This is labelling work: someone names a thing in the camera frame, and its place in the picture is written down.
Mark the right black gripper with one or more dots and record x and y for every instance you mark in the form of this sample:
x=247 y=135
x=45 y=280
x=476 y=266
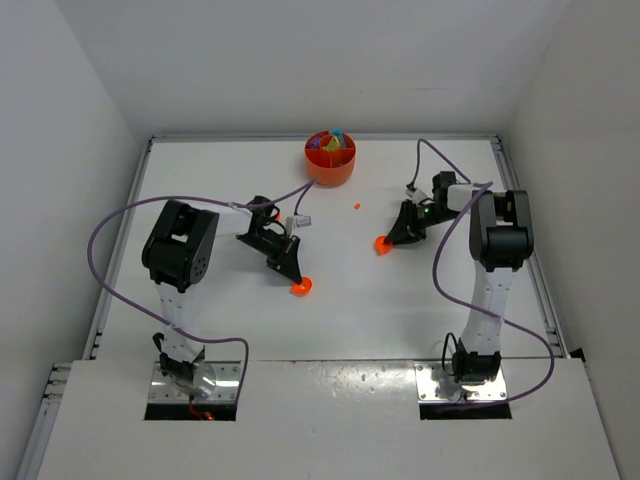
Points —
x=413 y=221

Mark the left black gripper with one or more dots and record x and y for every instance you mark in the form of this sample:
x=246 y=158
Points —
x=279 y=251

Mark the orange heart-shaped piece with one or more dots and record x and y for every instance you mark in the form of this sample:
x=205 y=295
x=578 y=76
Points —
x=303 y=287

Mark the orange round cone piece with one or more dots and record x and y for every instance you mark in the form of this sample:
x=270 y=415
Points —
x=381 y=246

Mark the green lego brick upside-down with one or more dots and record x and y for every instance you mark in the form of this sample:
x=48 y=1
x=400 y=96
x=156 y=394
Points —
x=333 y=144

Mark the long teal lego brick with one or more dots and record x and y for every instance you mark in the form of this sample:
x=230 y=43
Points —
x=337 y=133

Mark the purple rounded lego piece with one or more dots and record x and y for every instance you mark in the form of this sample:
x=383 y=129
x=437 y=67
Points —
x=314 y=142

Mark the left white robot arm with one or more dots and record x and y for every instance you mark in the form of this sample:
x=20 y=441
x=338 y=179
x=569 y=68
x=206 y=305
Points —
x=177 y=256

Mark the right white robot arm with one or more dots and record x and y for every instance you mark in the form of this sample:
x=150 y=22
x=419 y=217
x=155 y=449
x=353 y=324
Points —
x=501 y=239

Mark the orange divided round container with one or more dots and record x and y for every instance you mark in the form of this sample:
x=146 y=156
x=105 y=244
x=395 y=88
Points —
x=330 y=169

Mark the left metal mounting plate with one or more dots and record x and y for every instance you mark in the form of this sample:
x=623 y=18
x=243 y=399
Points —
x=220 y=385

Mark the metal mounting plate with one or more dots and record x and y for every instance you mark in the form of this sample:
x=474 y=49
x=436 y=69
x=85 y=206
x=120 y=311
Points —
x=220 y=385
x=435 y=387

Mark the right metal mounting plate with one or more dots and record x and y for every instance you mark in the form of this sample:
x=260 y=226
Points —
x=435 y=387

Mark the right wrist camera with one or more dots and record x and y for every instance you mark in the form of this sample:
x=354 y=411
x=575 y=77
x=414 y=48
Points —
x=416 y=195

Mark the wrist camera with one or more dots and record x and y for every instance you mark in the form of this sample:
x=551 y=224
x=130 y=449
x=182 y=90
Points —
x=416 y=195
x=299 y=221

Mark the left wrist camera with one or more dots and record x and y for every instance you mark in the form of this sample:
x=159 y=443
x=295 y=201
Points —
x=299 y=221

